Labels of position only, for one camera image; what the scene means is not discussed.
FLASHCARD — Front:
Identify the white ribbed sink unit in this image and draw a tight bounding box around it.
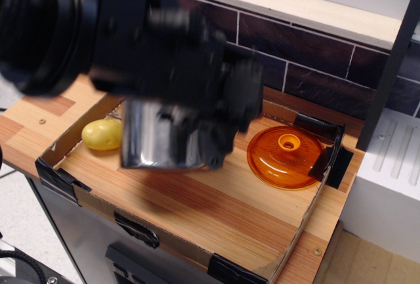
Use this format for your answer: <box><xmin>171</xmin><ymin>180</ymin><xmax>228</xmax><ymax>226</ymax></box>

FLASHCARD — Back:
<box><xmin>341</xmin><ymin>109</ymin><xmax>419</xmax><ymax>262</ymax></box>

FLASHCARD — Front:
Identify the black control panel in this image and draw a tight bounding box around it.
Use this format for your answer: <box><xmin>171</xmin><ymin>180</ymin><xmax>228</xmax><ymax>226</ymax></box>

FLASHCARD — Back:
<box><xmin>105</xmin><ymin>245</ymin><xmax>214</xmax><ymax>283</ymax></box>

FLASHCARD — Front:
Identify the yellow potato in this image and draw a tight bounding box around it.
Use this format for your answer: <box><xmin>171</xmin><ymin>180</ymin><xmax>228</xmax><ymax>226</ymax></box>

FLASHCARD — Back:
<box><xmin>81</xmin><ymin>119</ymin><xmax>122</xmax><ymax>151</ymax></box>

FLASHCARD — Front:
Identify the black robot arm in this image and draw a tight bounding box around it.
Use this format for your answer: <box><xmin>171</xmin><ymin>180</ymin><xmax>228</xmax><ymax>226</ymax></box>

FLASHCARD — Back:
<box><xmin>1</xmin><ymin>0</ymin><xmax>263</xmax><ymax>169</ymax></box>

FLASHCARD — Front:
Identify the cardboard fence with black tape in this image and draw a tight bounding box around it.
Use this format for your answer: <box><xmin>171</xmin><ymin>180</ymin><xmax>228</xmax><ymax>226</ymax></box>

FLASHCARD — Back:
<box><xmin>35</xmin><ymin>98</ymin><xmax>357</xmax><ymax>283</ymax></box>

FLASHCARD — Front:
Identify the dark tiled backsplash shelf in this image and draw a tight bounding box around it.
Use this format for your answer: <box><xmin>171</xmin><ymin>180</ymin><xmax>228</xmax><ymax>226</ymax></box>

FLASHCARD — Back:
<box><xmin>167</xmin><ymin>0</ymin><xmax>420</xmax><ymax>152</ymax></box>

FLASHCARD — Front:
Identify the stainless steel pot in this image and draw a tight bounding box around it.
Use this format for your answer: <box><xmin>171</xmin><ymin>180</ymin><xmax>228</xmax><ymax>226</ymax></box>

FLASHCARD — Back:
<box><xmin>120</xmin><ymin>98</ymin><xmax>205</xmax><ymax>170</ymax></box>

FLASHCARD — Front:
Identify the orange glass lid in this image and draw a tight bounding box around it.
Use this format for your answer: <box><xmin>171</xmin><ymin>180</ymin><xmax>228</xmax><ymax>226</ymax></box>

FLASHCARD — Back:
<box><xmin>247</xmin><ymin>126</ymin><xmax>329</xmax><ymax>190</ymax></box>

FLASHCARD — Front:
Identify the black braided cable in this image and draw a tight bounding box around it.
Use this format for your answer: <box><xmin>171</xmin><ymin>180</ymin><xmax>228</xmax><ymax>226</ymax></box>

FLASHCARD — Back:
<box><xmin>0</xmin><ymin>249</ymin><xmax>45</xmax><ymax>284</ymax></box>

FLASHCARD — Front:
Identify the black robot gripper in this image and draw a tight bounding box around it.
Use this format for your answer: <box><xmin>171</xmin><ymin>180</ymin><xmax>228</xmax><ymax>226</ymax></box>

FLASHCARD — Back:
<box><xmin>89</xmin><ymin>0</ymin><xmax>263</xmax><ymax>169</ymax></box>

